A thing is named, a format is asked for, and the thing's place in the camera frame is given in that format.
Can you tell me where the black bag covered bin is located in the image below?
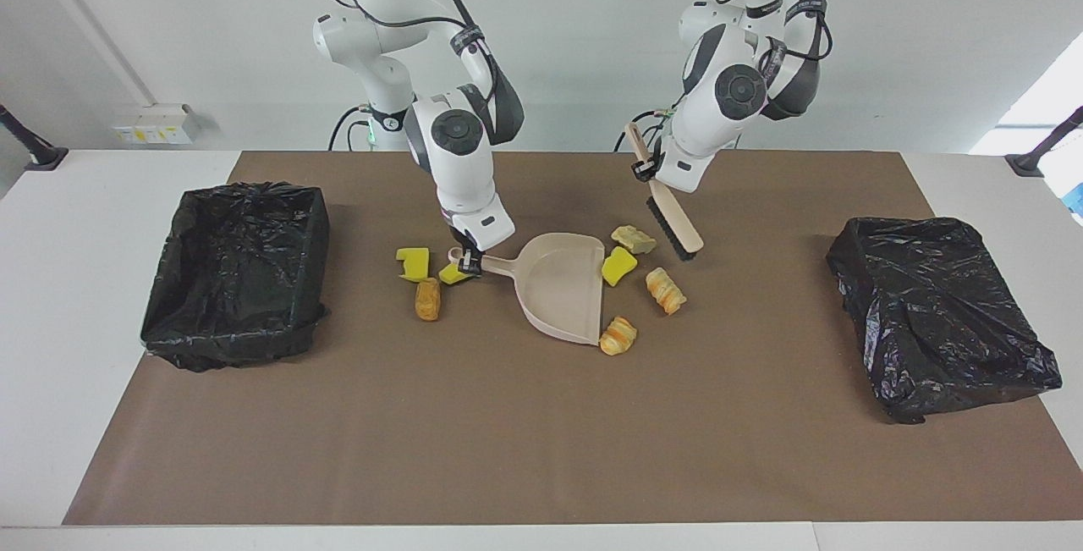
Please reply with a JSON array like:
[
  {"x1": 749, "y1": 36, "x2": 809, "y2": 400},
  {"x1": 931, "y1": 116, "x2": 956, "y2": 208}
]
[{"x1": 826, "y1": 216, "x2": 1064, "y2": 426}]

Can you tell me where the black base cable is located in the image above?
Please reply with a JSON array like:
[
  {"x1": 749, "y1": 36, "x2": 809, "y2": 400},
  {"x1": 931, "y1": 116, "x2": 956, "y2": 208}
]
[
  {"x1": 328, "y1": 105, "x2": 373, "y2": 152},
  {"x1": 613, "y1": 107, "x2": 678, "y2": 152}
]

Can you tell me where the brown cork chunk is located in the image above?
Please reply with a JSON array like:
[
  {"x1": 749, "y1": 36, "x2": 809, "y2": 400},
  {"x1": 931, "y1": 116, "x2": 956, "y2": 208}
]
[{"x1": 414, "y1": 277, "x2": 443, "y2": 322}]

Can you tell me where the black bag lined open bin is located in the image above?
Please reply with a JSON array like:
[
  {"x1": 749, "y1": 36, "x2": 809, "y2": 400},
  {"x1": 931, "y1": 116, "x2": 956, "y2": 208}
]
[{"x1": 140, "y1": 181, "x2": 331, "y2": 372}]

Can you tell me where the white wall cable duct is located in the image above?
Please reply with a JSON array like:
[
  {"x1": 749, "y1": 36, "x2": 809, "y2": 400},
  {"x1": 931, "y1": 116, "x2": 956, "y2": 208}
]
[{"x1": 30, "y1": 0, "x2": 162, "y2": 109}]

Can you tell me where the yellow sponge chunk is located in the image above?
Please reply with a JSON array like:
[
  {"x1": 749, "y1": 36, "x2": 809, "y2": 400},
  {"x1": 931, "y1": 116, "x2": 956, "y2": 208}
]
[{"x1": 601, "y1": 246, "x2": 639, "y2": 287}]

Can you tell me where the beige hand brush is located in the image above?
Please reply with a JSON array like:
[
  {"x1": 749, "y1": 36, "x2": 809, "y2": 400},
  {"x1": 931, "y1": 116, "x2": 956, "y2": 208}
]
[{"x1": 624, "y1": 121, "x2": 706, "y2": 262}]

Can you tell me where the pale greenish foam chunk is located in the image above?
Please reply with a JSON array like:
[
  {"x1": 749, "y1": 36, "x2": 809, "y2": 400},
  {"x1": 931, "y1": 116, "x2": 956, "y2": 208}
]
[
  {"x1": 646, "y1": 267, "x2": 688, "y2": 316},
  {"x1": 611, "y1": 225, "x2": 658, "y2": 255}
]

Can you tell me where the brown table mat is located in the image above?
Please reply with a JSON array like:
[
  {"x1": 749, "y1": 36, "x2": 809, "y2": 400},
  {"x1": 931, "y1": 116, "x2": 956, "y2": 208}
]
[{"x1": 62, "y1": 151, "x2": 1083, "y2": 526}]

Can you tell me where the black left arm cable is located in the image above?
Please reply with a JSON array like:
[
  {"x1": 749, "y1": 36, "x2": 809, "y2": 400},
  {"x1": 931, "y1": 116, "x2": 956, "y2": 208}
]
[{"x1": 713, "y1": 0, "x2": 834, "y2": 112}]

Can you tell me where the yellow notched sponge piece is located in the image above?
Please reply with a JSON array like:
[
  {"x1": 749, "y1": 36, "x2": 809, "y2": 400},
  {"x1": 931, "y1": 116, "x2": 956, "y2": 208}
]
[{"x1": 395, "y1": 246, "x2": 431, "y2": 284}]

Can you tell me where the black clamp stand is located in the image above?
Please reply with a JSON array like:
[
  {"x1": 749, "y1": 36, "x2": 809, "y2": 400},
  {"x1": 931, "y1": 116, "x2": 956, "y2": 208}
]
[
  {"x1": 0, "y1": 102, "x2": 69, "y2": 172},
  {"x1": 1004, "y1": 106, "x2": 1083, "y2": 179}
]

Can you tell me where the orange striped foam chunk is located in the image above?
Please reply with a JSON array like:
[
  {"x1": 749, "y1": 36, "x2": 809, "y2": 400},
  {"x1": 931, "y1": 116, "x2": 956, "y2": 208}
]
[{"x1": 599, "y1": 317, "x2": 639, "y2": 356}]

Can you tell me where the beige plastic dustpan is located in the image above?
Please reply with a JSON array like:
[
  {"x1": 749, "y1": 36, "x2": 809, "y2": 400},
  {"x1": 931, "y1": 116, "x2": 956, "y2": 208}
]
[{"x1": 447, "y1": 232, "x2": 607, "y2": 346}]

